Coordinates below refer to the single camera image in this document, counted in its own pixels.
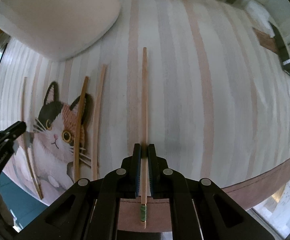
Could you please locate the light wooden chopstick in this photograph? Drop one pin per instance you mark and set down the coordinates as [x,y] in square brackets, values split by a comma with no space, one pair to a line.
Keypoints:
[34,177]
[97,120]

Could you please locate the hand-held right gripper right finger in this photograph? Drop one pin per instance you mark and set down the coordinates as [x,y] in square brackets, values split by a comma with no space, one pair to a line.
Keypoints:
[152,170]

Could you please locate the white crumpled tissue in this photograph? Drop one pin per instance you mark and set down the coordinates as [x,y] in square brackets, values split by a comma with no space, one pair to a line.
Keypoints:
[257,12]

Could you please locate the green-banded wooden chopstick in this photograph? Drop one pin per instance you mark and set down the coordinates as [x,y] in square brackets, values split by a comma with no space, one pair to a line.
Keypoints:
[145,92]

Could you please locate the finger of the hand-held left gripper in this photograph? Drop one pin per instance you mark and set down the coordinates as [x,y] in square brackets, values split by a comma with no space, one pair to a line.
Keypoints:
[27,140]
[12,132]

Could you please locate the stainless steel steamer pot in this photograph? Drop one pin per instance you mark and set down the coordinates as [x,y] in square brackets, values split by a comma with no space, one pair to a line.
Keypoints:
[2,46]

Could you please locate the dark brown wooden chopstick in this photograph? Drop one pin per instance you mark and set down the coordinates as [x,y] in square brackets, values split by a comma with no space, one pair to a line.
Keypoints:
[79,130]

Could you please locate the cat printed striped tablecloth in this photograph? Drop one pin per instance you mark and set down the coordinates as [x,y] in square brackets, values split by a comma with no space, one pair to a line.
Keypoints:
[210,105]

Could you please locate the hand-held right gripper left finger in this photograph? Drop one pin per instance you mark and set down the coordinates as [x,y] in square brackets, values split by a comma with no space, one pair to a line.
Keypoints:
[137,170]

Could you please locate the cream cylindrical chopstick holder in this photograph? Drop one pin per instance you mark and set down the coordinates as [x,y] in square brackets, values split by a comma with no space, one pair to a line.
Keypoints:
[59,17]

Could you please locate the brown square coaster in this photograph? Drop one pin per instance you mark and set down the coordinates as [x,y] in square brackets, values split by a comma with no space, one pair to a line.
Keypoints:
[265,40]

